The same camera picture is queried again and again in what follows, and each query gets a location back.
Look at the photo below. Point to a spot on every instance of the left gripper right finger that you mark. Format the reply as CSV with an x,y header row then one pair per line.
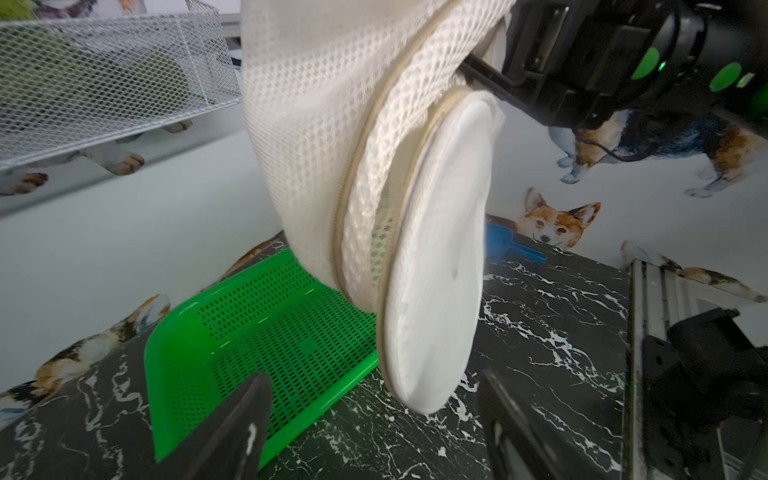
x,y
515,449

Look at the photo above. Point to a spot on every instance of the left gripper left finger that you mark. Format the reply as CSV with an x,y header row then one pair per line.
x,y
228,444

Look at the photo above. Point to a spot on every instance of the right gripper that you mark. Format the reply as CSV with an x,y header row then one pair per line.
x,y
573,64

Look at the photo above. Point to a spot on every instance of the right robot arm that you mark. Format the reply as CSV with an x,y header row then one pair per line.
x,y
718,67

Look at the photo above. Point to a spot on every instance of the green plastic basket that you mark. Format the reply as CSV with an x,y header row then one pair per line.
x,y
272,318

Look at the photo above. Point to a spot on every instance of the blue dustpan scoop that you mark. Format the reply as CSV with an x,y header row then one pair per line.
x,y
500,244

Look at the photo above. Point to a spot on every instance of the white wire wall basket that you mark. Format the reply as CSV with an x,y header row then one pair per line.
x,y
75,74

